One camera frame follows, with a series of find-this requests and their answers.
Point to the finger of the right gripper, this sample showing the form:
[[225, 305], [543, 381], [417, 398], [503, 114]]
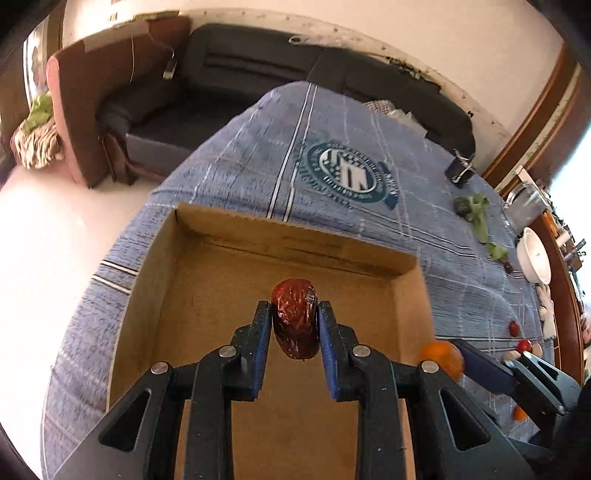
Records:
[[517, 375]]

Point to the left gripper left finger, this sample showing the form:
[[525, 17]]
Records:
[[139, 435]]

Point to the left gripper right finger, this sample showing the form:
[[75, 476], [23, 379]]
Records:
[[452, 435]]

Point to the red tomato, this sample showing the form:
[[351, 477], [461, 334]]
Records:
[[524, 345]]

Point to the large wrinkled red date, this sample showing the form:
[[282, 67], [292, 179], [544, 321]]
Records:
[[294, 309]]

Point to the large orange mandarin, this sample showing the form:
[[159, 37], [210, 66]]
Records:
[[446, 355]]

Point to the small red date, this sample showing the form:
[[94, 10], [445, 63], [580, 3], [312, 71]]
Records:
[[514, 328]]

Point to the white work glove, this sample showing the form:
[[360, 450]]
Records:
[[546, 311]]

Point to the white bowl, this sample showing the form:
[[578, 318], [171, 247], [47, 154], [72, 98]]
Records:
[[533, 258]]

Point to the cardboard box tray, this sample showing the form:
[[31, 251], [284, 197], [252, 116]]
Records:
[[202, 277]]

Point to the clear glass jar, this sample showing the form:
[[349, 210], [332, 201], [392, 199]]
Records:
[[524, 203]]

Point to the small black adapter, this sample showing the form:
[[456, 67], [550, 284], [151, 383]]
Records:
[[462, 207]]

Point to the green leafy vegetable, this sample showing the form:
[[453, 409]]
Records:
[[478, 205]]

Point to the blue plaid tablecloth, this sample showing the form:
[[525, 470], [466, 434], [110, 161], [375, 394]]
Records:
[[304, 183]]

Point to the black device with antenna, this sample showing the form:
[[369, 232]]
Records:
[[460, 170]]

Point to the wooden sideboard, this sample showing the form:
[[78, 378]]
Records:
[[545, 145]]

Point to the black leather sofa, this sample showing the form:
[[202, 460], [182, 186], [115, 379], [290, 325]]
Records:
[[224, 69]]

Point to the brown armchair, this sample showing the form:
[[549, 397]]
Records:
[[82, 74]]

